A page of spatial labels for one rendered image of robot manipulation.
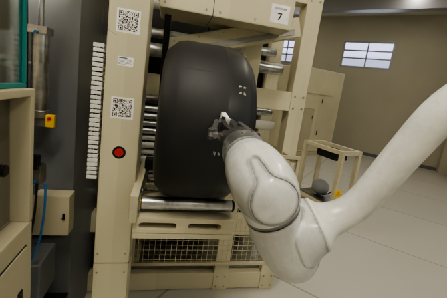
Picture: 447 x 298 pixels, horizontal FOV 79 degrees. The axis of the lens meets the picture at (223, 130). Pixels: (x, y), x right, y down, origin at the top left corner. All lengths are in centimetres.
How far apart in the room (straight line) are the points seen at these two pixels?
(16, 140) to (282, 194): 71
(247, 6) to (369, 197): 101
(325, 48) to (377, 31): 131
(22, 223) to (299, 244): 74
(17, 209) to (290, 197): 76
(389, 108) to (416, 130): 771
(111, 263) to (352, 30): 808
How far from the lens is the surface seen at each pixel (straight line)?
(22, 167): 90
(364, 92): 827
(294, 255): 52
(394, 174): 54
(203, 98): 80
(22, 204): 94
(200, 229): 104
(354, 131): 830
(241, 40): 144
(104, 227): 116
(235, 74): 86
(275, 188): 38
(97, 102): 103
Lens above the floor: 134
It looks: 9 degrees down
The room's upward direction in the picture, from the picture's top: 8 degrees clockwise
